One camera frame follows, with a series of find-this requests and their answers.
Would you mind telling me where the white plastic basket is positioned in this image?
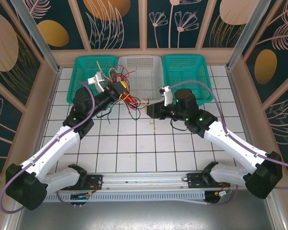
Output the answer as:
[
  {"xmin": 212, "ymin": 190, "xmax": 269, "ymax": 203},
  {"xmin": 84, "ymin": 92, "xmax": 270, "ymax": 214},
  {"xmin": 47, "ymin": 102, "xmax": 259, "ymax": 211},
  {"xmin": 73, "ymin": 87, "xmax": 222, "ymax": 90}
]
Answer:
[{"xmin": 115, "ymin": 55, "xmax": 164, "ymax": 101}]

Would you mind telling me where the teal plastic basket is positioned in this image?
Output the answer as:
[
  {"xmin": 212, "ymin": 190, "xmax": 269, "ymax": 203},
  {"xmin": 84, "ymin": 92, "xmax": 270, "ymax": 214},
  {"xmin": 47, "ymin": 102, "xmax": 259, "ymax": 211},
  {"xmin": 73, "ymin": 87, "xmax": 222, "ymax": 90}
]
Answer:
[
  {"xmin": 162, "ymin": 54, "xmax": 214, "ymax": 106},
  {"xmin": 66, "ymin": 55, "xmax": 119, "ymax": 104}
]

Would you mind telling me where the small controller board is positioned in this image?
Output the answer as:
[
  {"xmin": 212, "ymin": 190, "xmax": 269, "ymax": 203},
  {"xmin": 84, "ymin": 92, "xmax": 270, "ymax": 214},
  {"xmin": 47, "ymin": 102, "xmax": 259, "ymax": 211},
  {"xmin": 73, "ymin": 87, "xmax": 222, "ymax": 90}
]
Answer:
[
  {"xmin": 206, "ymin": 190, "xmax": 232, "ymax": 205},
  {"xmin": 70, "ymin": 193, "xmax": 90, "ymax": 201}
]

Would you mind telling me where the grey metal plate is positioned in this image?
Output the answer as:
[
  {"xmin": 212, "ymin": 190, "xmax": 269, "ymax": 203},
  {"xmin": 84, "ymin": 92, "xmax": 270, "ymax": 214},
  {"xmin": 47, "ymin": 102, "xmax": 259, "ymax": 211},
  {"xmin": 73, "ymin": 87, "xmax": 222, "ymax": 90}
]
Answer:
[{"xmin": 4, "ymin": 189, "xmax": 288, "ymax": 230}]

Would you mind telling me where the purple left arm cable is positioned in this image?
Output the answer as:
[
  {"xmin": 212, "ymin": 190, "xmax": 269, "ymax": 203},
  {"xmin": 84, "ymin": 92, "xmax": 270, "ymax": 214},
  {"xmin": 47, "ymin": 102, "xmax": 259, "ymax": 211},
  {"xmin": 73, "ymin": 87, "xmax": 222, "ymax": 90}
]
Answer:
[{"xmin": 0, "ymin": 80, "xmax": 96, "ymax": 214}]

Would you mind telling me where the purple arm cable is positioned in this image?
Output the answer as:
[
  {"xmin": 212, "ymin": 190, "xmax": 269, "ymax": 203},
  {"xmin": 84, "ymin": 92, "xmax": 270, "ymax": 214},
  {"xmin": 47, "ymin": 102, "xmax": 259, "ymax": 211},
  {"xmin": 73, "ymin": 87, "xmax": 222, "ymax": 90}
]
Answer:
[
  {"xmin": 0, "ymin": 80, "xmax": 96, "ymax": 214},
  {"xmin": 168, "ymin": 80, "xmax": 288, "ymax": 207}
]

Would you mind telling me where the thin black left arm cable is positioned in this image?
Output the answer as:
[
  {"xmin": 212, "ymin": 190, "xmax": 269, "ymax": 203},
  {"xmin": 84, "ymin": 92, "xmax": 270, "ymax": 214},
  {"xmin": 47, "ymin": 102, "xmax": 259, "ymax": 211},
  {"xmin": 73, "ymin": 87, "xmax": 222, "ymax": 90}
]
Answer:
[{"xmin": 95, "ymin": 105, "xmax": 112, "ymax": 119}]

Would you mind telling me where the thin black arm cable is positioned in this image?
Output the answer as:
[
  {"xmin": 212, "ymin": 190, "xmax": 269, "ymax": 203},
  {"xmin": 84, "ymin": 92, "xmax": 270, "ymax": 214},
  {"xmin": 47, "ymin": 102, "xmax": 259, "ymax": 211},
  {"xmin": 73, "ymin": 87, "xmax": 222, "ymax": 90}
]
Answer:
[
  {"xmin": 170, "ymin": 119, "xmax": 192, "ymax": 132},
  {"xmin": 95, "ymin": 105, "xmax": 112, "ymax": 119}
]

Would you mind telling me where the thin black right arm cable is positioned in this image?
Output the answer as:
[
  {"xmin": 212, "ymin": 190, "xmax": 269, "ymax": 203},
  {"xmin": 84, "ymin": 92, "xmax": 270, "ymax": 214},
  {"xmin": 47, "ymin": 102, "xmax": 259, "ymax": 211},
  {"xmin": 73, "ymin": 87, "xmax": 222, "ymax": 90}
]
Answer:
[{"xmin": 170, "ymin": 119, "xmax": 192, "ymax": 132}]

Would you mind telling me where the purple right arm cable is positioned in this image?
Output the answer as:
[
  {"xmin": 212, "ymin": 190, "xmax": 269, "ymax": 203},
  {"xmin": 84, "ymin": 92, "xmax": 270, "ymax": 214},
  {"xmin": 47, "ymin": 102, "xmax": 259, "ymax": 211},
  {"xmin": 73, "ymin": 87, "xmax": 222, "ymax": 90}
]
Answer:
[{"xmin": 168, "ymin": 80, "xmax": 288, "ymax": 207}]

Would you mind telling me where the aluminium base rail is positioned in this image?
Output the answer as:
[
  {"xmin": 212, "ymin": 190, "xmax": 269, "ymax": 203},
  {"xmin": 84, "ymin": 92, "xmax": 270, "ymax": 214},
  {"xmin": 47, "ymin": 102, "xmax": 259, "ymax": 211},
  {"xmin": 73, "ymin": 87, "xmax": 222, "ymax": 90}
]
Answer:
[{"xmin": 85, "ymin": 173, "xmax": 245, "ymax": 192}]

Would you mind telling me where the aluminium frame post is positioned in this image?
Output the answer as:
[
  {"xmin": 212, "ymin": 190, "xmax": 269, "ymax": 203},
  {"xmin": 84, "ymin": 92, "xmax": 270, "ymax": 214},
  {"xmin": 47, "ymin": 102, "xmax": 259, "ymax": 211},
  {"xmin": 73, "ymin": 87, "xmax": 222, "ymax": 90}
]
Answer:
[
  {"xmin": 9, "ymin": 0, "xmax": 61, "ymax": 72},
  {"xmin": 225, "ymin": 0, "xmax": 273, "ymax": 70}
]

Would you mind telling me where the black mount plate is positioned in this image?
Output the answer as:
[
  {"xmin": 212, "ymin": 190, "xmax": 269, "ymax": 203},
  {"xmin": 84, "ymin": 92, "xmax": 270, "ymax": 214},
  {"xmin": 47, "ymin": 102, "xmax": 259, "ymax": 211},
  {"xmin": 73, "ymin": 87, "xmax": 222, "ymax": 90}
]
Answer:
[
  {"xmin": 187, "ymin": 172, "xmax": 231, "ymax": 190},
  {"xmin": 85, "ymin": 174, "xmax": 104, "ymax": 191}
]

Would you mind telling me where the white slotted cable duct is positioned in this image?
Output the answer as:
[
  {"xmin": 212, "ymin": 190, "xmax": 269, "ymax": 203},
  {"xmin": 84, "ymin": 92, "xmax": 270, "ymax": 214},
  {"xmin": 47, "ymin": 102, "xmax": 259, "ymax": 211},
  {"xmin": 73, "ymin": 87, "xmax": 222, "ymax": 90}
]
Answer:
[{"xmin": 45, "ymin": 190, "xmax": 207, "ymax": 205}]

